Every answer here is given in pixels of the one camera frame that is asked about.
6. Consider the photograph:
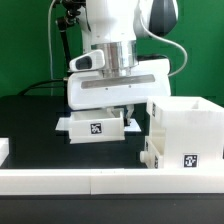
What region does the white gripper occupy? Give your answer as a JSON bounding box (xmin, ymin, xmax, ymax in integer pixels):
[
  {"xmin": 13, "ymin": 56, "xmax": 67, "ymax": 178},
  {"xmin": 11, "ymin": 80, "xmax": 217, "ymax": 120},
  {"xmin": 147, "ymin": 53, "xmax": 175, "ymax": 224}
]
[{"xmin": 67, "ymin": 59, "xmax": 171, "ymax": 126}]

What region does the white drawer one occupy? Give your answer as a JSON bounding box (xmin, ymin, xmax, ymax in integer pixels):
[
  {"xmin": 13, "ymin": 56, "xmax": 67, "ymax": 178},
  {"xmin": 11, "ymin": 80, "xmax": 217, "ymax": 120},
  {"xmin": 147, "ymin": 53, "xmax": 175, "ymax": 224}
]
[
  {"xmin": 140, "ymin": 136, "xmax": 164, "ymax": 169},
  {"xmin": 69, "ymin": 109, "xmax": 125, "ymax": 144}
]

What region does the white drawer front one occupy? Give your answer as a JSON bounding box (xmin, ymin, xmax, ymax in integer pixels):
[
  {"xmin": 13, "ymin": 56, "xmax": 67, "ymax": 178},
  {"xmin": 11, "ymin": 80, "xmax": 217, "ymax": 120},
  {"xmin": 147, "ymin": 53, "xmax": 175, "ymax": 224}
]
[{"xmin": 140, "ymin": 136, "xmax": 164, "ymax": 169}]

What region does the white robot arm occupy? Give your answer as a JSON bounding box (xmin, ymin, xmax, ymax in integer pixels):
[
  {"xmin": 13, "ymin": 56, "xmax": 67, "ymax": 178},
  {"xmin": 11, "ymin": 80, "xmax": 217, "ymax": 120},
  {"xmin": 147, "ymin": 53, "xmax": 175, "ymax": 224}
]
[{"xmin": 67, "ymin": 0, "xmax": 178, "ymax": 113}]

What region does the white drawer cabinet box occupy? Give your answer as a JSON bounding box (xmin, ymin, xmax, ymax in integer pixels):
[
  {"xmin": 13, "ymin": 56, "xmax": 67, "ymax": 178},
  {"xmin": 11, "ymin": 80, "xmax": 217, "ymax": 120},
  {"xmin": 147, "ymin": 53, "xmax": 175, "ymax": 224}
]
[{"xmin": 147, "ymin": 97, "xmax": 224, "ymax": 169}]

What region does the paper sheet with markers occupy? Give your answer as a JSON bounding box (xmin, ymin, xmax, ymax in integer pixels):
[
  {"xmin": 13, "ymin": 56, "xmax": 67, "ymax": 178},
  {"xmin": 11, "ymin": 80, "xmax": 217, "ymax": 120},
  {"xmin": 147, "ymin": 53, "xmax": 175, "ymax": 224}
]
[{"xmin": 56, "ymin": 118, "xmax": 141, "ymax": 132}]

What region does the white block at left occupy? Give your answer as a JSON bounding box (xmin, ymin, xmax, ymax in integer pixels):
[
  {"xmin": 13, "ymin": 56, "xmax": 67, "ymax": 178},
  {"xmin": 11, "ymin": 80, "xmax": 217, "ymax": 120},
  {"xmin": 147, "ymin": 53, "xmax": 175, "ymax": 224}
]
[{"xmin": 0, "ymin": 138, "xmax": 9, "ymax": 168}]

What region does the white L-shaped fence rail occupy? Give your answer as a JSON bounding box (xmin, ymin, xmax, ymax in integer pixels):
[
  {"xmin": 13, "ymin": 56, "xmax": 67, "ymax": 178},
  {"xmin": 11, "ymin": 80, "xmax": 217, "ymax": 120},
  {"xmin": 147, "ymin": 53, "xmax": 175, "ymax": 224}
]
[{"xmin": 0, "ymin": 169, "xmax": 224, "ymax": 196}]

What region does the black cable bundle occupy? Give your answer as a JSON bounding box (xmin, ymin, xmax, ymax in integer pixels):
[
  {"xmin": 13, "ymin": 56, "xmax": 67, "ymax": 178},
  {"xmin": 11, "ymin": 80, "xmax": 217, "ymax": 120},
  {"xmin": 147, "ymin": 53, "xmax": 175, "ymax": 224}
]
[{"xmin": 18, "ymin": 77, "xmax": 71, "ymax": 97}]

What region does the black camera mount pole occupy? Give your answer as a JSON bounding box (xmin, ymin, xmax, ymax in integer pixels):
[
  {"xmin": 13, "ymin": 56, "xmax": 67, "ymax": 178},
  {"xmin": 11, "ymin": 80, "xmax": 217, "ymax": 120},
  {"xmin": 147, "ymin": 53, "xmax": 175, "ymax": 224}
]
[{"xmin": 56, "ymin": 0, "xmax": 86, "ymax": 77}]

